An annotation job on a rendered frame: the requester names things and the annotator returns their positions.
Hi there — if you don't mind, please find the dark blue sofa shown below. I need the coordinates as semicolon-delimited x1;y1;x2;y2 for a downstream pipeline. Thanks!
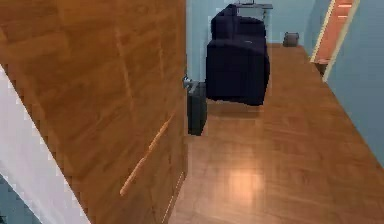
205;3;271;107

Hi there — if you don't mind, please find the brown wooden cupboard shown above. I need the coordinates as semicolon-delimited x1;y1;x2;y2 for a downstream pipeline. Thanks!
0;0;188;224

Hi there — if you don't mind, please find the grey side table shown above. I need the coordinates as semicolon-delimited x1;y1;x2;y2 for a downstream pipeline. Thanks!
233;0;274;22

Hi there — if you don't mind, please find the grey waste bin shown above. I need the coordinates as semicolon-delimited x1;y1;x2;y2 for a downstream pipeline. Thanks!
282;31;300;48

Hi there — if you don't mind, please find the cream framed room door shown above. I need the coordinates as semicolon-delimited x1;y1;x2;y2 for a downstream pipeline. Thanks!
310;0;361;83

